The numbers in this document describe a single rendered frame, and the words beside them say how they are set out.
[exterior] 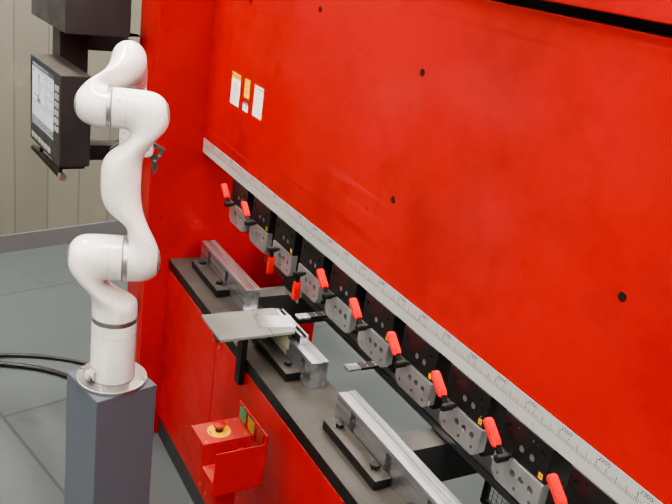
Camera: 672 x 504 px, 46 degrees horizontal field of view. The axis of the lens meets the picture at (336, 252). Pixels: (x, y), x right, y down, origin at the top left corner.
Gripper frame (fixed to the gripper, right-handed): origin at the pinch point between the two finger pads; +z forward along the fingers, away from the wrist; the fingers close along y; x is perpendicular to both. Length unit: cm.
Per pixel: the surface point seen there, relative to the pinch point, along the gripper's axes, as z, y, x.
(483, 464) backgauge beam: 60, 99, -73
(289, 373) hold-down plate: 59, 47, -28
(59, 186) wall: 113, -99, 277
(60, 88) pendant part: -9, -37, 64
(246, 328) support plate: 49, 33, -17
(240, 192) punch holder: 20.1, 30.6, 32.1
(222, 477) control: 73, 27, -60
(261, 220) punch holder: 23.0, 38.3, 13.0
